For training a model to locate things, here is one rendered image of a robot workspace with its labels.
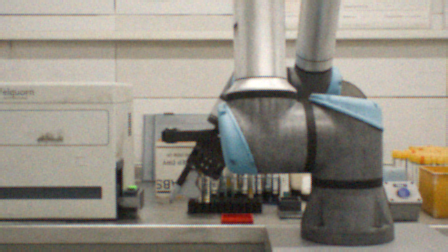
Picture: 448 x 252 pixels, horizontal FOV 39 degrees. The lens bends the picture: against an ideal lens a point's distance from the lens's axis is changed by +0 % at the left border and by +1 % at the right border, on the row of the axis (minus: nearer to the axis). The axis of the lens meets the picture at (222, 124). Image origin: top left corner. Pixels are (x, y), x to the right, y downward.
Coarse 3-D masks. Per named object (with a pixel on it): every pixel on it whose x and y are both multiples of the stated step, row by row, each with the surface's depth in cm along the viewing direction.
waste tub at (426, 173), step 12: (420, 168) 148; (432, 168) 149; (444, 168) 149; (420, 180) 148; (432, 180) 138; (444, 180) 137; (420, 192) 148; (432, 192) 138; (444, 192) 137; (432, 204) 138; (444, 204) 137; (432, 216) 138; (444, 216) 137
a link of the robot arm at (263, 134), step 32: (256, 0) 99; (256, 32) 99; (256, 64) 98; (256, 96) 96; (288, 96) 98; (224, 128) 96; (256, 128) 96; (288, 128) 96; (256, 160) 97; (288, 160) 97
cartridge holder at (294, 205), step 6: (282, 198) 144; (288, 198) 144; (294, 198) 144; (282, 204) 139; (288, 204) 139; (294, 204) 139; (300, 204) 139; (276, 210) 145; (282, 210) 139; (288, 210) 139; (294, 210) 139; (300, 210) 139; (282, 216) 137; (288, 216) 137; (294, 216) 137; (300, 216) 137
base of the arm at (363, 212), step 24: (312, 192) 101; (336, 192) 97; (360, 192) 97; (312, 216) 100; (336, 216) 97; (360, 216) 96; (384, 216) 98; (312, 240) 99; (336, 240) 96; (360, 240) 95; (384, 240) 97
